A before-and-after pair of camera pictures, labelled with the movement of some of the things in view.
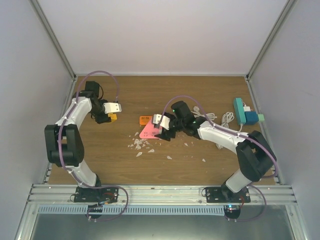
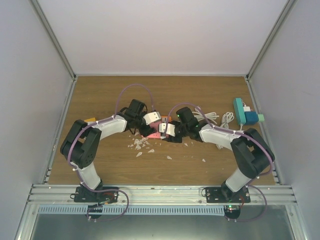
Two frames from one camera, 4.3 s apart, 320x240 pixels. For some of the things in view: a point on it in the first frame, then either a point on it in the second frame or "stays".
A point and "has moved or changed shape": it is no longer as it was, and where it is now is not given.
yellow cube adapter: [113, 116] has moved or changed shape
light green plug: [261, 117] stays
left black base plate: [107, 195] stays
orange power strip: [143, 120] has moved or changed shape
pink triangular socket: [150, 131] stays
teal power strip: [239, 110] stays
